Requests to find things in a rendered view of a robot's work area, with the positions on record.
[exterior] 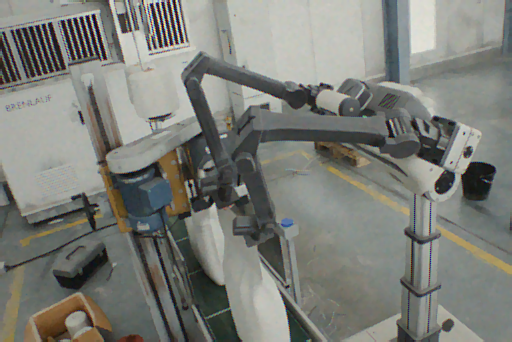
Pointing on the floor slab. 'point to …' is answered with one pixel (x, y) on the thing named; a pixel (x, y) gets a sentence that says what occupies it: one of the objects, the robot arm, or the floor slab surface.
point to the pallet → (343, 153)
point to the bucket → (478, 180)
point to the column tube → (131, 230)
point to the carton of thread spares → (41, 324)
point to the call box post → (294, 272)
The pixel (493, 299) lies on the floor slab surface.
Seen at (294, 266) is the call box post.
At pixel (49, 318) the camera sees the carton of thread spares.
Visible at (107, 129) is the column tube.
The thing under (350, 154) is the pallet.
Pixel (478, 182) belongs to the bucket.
